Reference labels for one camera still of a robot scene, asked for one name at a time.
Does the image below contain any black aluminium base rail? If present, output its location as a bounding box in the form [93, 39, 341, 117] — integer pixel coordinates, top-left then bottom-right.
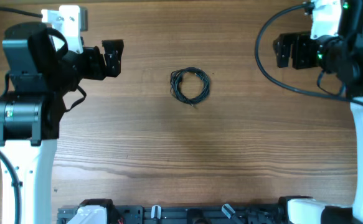
[56, 203, 290, 224]

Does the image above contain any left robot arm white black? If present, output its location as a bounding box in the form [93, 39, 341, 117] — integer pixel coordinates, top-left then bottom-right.
[0, 22, 124, 223]

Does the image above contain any black usb cable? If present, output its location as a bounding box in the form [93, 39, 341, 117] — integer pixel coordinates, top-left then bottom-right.
[169, 67, 210, 108]

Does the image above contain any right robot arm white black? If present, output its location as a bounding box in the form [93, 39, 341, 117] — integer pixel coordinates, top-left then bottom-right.
[273, 1, 363, 223]

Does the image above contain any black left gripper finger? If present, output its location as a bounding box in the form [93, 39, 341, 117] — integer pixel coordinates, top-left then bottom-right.
[102, 39, 124, 62]
[105, 60, 121, 78]

